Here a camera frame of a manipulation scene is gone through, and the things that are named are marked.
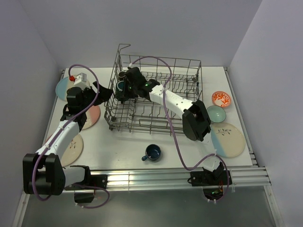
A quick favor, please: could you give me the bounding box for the light green bowl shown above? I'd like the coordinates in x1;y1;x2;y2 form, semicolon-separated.
207;105;227;123

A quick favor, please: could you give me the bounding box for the grey wire dish rack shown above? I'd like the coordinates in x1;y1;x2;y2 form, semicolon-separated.
104;44;203;133

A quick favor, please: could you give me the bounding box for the aluminium rail frame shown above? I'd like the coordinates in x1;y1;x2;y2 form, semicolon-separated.
12;67;280;227

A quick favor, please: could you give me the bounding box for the blue and cream plate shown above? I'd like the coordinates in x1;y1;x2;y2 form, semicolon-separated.
55;77;73;101

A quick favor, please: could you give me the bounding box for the pink cream plate near edge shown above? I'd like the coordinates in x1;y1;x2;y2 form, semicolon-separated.
57;134;84;167

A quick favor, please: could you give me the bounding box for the blue cream plate right side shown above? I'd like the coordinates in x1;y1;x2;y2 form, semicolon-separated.
211;122;245;158

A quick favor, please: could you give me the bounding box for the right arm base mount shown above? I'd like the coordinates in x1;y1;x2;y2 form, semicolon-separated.
187;169;232;202

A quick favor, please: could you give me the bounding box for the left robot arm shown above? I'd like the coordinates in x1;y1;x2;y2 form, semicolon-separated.
23;82;113;200

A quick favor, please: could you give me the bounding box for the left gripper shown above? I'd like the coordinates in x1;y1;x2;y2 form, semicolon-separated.
80;82;113;112

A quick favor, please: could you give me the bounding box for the pink and cream plate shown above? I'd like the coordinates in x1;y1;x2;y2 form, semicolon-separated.
82;106;101;130

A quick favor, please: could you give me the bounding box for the dark blue mug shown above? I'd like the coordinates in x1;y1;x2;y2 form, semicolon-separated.
141;144;162;162

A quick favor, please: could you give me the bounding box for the dark green mug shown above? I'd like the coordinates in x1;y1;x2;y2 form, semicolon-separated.
115;81;127;100

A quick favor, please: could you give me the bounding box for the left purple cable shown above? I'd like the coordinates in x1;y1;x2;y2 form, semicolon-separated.
32;64;111;209

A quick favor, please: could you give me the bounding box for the orange patterned bowl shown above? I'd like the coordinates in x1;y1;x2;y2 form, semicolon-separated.
212;91;232;108

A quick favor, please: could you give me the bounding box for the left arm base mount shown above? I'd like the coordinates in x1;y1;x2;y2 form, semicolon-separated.
73;175;109;205

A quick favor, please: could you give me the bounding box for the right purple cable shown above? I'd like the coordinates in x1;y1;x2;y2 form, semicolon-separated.
129;56;230;201

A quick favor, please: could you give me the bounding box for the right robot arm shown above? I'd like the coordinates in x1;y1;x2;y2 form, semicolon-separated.
116;67;218;171

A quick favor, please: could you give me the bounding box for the purple cable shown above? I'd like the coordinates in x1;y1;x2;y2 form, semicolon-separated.
32;64;111;209
129;56;230;201

